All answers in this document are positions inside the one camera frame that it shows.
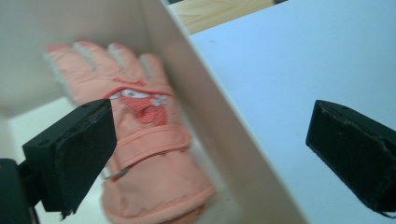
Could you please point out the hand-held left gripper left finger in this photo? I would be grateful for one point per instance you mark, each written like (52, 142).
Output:
(74, 161)

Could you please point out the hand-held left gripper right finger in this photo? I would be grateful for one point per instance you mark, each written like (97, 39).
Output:
(351, 155)

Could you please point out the pink glove with red print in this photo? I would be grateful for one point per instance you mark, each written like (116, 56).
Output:
(149, 146)

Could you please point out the white box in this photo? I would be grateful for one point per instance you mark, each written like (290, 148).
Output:
(211, 124)

